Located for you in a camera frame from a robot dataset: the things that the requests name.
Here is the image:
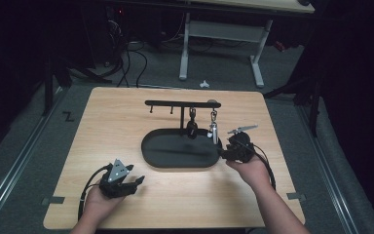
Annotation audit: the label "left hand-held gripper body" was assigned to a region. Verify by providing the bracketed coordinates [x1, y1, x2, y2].
[98, 158, 138, 200]

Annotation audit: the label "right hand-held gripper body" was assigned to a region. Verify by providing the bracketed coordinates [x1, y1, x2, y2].
[226, 124, 259, 164]

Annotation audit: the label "silver key with white tag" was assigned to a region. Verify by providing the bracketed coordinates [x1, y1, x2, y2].
[207, 109, 219, 145]

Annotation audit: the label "black key fob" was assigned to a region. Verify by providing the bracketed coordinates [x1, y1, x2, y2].
[186, 107, 199, 140]

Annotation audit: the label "black key rack with tray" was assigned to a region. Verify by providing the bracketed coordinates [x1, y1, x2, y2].
[140, 98, 223, 170]

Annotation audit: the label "person's left hand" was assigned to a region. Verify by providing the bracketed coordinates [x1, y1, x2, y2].
[83, 188, 125, 222]

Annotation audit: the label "person's right hand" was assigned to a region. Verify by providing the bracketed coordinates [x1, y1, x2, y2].
[226, 155, 272, 193]

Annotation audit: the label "grey tape strip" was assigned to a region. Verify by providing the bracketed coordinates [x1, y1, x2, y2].
[285, 191, 307, 202]
[41, 195, 66, 207]

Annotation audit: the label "black metal stand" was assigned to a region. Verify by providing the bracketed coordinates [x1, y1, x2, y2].
[41, 53, 113, 117]
[262, 72, 326, 138]

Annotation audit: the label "white-framed desk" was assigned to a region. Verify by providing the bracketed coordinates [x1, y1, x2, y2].
[178, 0, 316, 90]

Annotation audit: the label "right hand-held gripper cable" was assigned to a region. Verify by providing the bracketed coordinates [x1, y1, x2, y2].
[240, 138, 278, 191]

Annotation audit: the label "hand-held gripper cable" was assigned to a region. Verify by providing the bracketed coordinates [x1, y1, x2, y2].
[240, 138, 278, 191]
[77, 163, 113, 222]

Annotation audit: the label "left hand-held gripper cable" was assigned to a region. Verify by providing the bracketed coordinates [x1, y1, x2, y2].
[77, 163, 113, 222]

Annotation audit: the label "metal floor rail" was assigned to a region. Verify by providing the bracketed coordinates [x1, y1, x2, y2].
[0, 87, 70, 226]
[297, 106, 360, 234]

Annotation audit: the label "black floor cables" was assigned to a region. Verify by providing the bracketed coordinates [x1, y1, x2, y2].
[106, 19, 149, 89]

